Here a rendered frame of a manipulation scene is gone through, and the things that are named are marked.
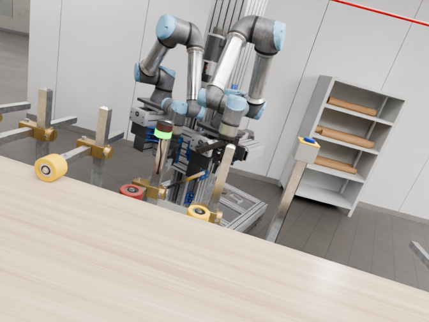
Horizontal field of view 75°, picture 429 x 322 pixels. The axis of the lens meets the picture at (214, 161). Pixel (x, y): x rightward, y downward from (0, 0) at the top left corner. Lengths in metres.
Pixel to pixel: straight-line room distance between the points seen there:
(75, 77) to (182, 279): 3.62
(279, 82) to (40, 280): 3.37
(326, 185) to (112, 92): 3.17
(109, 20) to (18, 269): 3.44
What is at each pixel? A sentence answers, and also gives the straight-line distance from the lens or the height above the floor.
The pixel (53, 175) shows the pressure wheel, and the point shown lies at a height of 0.93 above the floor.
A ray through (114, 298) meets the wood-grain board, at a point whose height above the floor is 0.90.
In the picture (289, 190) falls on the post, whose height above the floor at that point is 1.03.
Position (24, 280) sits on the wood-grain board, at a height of 0.90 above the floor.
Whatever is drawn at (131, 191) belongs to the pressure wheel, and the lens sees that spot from 1.02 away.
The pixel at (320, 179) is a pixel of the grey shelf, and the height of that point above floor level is 0.24.
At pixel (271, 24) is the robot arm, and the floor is 1.60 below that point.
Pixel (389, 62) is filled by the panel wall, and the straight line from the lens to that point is 4.14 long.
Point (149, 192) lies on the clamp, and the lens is 1.16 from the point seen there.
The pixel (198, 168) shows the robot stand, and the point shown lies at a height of 0.80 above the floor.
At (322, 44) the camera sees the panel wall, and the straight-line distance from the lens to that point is 3.82.
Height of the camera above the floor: 1.40
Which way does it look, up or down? 20 degrees down
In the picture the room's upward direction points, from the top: 16 degrees clockwise
